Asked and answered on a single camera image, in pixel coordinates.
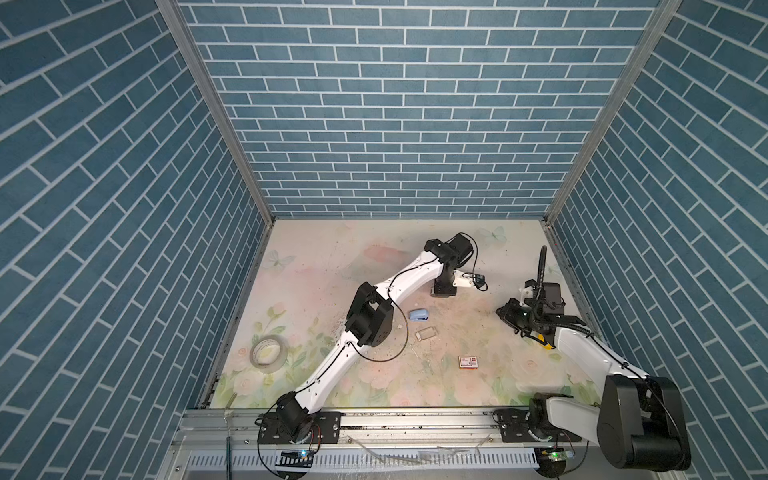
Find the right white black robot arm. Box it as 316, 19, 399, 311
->
496, 280, 692, 472

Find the yellow tape measure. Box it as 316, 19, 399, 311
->
534, 336, 554, 350

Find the clear tape roll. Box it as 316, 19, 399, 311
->
249, 335, 289, 374

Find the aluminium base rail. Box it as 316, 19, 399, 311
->
171, 406, 587, 451

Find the white slotted cable duct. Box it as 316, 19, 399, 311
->
185, 448, 539, 473

